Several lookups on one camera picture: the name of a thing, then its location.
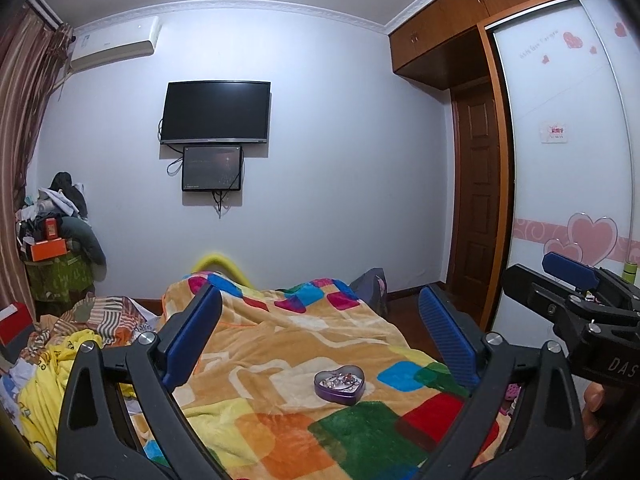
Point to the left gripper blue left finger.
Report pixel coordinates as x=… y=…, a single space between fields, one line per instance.
x=184 y=336

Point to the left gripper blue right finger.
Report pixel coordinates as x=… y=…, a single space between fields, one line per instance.
x=455 y=335

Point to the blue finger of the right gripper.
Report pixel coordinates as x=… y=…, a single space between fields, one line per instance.
x=570 y=271

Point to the person's right hand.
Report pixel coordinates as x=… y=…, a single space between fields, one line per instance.
x=595 y=398

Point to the green bottle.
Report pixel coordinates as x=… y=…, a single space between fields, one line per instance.
x=630 y=272

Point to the yellow headboard cushion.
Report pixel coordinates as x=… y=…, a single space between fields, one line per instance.
x=216 y=261

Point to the striped crumpled cloth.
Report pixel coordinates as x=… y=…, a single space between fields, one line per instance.
x=116 y=319

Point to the grey backpack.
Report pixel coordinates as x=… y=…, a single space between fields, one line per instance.
x=371 y=288

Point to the colourful patchwork fleece blanket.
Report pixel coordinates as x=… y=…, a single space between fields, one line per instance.
x=251 y=401

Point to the purple heart-shaped tin box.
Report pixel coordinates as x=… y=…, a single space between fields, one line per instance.
x=344 y=385

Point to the pile of clothes and boxes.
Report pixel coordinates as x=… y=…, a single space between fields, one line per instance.
x=59 y=210

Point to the orange box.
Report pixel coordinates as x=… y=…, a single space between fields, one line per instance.
x=48 y=249

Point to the yellow cartoon blanket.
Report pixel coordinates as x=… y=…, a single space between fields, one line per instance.
x=32 y=393

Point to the brown wooden door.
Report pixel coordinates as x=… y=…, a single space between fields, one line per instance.
x=476 y=198

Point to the white wardrobe door pink hearts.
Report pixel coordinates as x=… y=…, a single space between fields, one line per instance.
x=571 y=74

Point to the wooden overhead cabinet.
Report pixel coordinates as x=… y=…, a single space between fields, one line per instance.
x=440 y=46

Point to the striped brown curtain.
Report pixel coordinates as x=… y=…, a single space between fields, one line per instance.
x=32 y=56

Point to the small black wall monitor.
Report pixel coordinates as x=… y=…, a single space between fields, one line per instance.
x=212 y=168

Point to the large black wall television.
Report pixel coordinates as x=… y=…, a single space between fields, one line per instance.
x=216 y=111

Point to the white wall air conditioner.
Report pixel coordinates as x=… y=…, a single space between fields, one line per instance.
x=115 y=43

